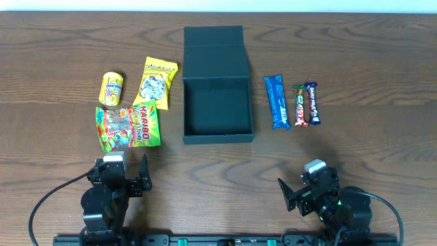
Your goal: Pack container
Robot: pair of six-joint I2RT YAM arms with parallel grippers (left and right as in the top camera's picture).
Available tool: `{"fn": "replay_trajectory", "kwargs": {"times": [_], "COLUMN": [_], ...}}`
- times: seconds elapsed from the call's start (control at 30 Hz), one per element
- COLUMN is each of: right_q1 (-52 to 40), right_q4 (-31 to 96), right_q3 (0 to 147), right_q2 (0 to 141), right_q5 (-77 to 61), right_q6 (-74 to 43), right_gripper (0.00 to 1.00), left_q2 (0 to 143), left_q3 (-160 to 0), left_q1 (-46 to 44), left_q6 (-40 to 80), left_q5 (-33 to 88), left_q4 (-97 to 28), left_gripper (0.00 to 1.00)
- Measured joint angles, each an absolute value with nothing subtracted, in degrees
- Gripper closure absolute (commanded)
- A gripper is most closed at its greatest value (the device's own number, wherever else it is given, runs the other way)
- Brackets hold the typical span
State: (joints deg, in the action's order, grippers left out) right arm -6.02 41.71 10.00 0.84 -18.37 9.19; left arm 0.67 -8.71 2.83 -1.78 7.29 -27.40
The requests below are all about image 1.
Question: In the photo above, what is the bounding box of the Haribo gummy candy bag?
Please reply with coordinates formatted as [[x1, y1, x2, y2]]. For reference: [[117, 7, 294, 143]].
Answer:
[[95, 100, 161, 152]]

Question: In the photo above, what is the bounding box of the red KitKat bar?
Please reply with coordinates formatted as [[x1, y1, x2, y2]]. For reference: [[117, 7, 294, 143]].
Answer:
[[293, 85, 308, 127]]

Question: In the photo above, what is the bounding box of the yellow Mentos gum bottle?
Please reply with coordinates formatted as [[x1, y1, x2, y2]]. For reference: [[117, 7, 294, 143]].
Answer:
[[99, 72, 124, 107]]

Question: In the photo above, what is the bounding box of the yellow seed snack bag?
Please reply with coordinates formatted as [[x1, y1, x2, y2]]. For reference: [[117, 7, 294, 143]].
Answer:
[[133, 57, 178, 110]]

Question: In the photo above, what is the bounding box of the purple Dairy Milk bar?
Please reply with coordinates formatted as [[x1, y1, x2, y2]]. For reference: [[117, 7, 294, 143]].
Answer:
[[304, 82, 321, 126]]

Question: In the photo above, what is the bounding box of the blue Oreo cookie pack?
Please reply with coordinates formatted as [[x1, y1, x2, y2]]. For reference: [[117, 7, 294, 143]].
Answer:
[[263, 74, 291, 130]]

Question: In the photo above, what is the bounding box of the dark green box with lid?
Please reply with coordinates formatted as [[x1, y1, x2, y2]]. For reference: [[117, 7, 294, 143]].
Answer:
[[182, 26, 255, 145]]

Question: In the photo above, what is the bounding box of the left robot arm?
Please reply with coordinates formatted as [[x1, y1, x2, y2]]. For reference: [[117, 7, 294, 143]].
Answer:
[[79, 151, 152, 246]]

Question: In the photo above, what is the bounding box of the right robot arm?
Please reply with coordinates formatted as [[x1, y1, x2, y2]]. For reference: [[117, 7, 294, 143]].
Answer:
[[278, 162, 372, 245]]

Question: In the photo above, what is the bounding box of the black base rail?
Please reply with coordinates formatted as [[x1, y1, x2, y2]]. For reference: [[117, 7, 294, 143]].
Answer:
[[53, 233, 399, 246]]

